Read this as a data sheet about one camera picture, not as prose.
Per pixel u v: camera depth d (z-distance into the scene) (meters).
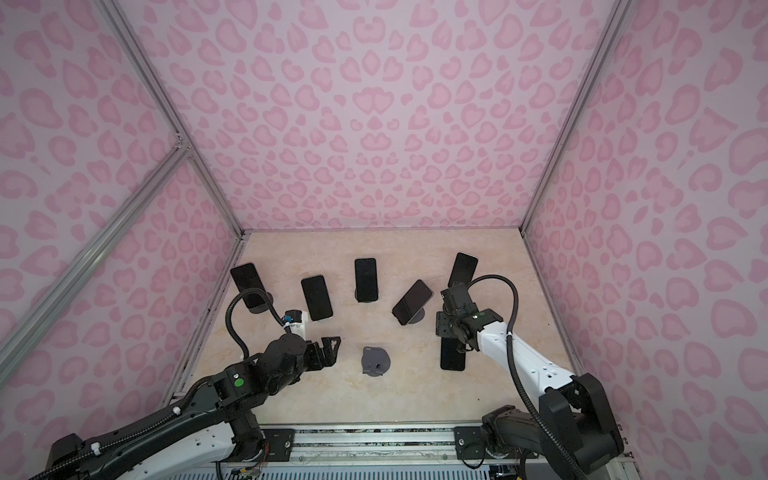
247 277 0.91
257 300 0.98
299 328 0.69
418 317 0.93
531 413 0.40
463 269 0.95
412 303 0.94
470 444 0.72
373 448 0.74
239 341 0.58
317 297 0.93
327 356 0.69
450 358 0.86
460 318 0.64
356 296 0.96
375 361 0.87
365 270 0.95
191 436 0.51
